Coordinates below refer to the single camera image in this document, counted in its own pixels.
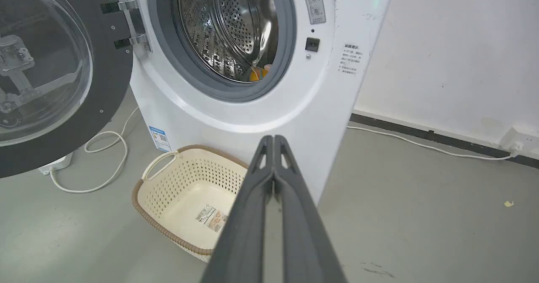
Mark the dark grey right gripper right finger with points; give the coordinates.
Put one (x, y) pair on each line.
(303, 232)

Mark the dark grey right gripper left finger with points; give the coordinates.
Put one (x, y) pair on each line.
(244, 228)

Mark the white wall socket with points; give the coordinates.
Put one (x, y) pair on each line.
(520, 142)

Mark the round glass washing machine door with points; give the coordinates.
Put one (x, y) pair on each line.
(50, 64)

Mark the small yellow scrap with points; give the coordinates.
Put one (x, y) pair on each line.
(508, 204)

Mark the white front-load washing machine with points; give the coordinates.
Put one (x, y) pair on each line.
(236, 64)

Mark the orange toy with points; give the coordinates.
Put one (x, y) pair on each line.
(259, 73)

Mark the cream perforated laundry basket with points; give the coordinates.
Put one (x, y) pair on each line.
(189, 198)

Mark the white power strip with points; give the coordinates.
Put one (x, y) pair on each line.
(57, 164)

